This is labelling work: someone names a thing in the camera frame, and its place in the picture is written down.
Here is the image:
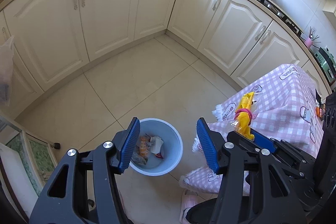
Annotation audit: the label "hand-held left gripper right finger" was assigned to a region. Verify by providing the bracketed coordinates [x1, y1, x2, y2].
[196, 117, 307, 224]

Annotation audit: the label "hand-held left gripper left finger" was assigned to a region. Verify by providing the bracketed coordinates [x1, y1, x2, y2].
[29, 117, 141, 224]

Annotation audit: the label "pink checked tablecloth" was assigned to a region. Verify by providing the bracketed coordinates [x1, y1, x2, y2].
[180, 64, 328, 194]

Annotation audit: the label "cream lower kitchen cabinets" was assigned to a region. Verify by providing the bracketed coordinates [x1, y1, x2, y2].
[0, 0, 331, 93]

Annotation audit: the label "pink utensil cup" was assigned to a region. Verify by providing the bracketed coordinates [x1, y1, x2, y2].
[307, 27, 321, 43]

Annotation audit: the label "dark cloth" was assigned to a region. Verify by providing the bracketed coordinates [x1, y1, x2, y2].
[186, 199, 218, 224]

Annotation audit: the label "gold foil snack bag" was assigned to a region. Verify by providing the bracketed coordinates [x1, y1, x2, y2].
[131, 151, 148, 167]

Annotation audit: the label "yellow snack packet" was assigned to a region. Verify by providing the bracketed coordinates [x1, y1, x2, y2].
[227, 91, 256, 142]

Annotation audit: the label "blue trash bin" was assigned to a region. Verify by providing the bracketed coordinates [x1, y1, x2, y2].
[129, 118, 183, 177]

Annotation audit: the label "black gas stove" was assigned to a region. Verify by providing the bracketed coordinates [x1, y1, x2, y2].
[240, 0, 302, 37]

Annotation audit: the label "orange snack packet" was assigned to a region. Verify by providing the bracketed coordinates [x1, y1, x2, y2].
[139, 136, 150, 159]

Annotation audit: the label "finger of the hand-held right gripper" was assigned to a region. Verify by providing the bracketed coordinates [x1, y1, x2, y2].
[251, 128, 316, 170]
[227, 131, 307, 182]

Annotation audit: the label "pink slipper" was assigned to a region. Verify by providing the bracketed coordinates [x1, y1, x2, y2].
[179, 189, 200, 223]

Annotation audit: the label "green electric grill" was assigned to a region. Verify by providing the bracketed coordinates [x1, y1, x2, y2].
[314, 47, 336, 83]

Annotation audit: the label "glass sliding door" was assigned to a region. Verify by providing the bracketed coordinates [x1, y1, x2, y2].
[0, 114, 59, 214]

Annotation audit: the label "trash wrappers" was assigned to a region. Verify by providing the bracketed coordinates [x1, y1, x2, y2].
[150, 136, 164, 153]

